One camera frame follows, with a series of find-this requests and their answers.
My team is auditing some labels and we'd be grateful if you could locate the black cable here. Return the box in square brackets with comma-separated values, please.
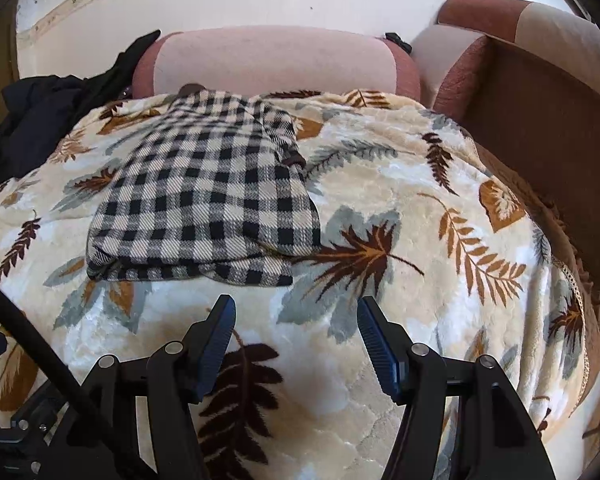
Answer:
[0, 272, 153, 480]

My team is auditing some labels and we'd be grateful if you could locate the black and cream checked shirt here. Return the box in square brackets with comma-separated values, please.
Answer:
[85, 85, 323, 288]

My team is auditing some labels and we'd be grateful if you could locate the leaf print plush blanket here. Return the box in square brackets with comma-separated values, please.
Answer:
[0, 87, 588, 480]

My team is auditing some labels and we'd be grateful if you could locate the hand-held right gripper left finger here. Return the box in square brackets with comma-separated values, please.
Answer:
[35, 295, 237, 480]

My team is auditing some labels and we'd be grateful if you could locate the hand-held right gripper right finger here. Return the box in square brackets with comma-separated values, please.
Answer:
[356, 297, 556, 480]

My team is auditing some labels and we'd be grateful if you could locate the brown ruffled bedspread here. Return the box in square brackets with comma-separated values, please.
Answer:
[472, 132, 600, 418]

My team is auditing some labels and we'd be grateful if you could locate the brown sofa side panel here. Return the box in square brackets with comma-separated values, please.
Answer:
[457, 35, 600, 311]

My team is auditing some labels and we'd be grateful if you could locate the small black object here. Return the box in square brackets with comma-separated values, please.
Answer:
[384, 32, 413, 55]

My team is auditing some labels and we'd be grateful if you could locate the brown and cream sofa cushion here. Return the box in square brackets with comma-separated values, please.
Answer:
[410, 0, 600, 111]

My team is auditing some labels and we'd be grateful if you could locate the pink sofa cushion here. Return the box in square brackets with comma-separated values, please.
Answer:
[131, 25, 422, 108]

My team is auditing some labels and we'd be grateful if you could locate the dark clothes pile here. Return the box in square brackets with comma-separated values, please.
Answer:
[0, 29, 162, 181]

